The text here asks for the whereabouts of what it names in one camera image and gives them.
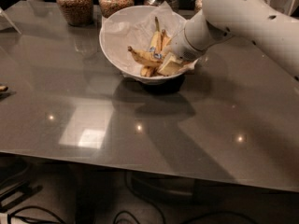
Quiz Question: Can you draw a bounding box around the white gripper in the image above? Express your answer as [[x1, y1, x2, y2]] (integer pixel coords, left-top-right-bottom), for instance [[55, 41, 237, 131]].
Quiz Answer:
[[158, 30, 205, 77]]

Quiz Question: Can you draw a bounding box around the yellow banana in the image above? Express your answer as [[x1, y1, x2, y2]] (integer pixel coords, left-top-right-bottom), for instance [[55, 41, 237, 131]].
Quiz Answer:
[[127, 46, 164, 67], [140, 18, 162, 77]]

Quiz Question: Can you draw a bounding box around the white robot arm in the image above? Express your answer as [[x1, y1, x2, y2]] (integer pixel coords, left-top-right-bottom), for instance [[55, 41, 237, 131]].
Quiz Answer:
[[166, 0, 299, 79]]

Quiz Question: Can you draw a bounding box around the right orange-yellow banana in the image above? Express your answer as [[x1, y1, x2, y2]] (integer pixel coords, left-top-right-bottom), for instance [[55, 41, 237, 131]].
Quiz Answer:
[[154, 29, 172, 77]]

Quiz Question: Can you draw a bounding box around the white bowl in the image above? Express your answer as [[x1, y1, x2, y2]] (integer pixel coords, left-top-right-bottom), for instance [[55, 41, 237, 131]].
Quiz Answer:
[[98, 5, 200, 86]]

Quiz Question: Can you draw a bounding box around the banana at left edge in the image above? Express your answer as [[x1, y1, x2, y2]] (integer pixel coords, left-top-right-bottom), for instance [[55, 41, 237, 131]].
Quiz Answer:
[[0, 86, 8, 92]]

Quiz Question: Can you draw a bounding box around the white paper liner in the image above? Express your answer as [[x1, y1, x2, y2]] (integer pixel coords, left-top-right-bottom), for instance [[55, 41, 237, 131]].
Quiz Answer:
[[101, 1, 200, 78]]

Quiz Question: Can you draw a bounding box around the right glass jar of beans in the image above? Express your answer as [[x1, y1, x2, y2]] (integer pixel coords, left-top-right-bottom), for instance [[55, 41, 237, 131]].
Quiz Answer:
[[194, 0, 203, 13]]

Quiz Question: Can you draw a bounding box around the left glass jar of grains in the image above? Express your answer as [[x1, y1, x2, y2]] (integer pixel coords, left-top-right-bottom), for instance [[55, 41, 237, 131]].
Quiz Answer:
[[56, 0, 93, 26]]

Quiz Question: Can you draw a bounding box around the clear stand at left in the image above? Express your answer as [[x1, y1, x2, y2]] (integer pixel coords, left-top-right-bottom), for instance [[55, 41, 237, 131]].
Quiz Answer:
[[0, 8, 21, 34]]

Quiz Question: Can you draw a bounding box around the black floor cable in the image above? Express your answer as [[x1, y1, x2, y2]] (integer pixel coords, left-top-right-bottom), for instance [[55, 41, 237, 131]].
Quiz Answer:
[[112, 171, 260, 224]]

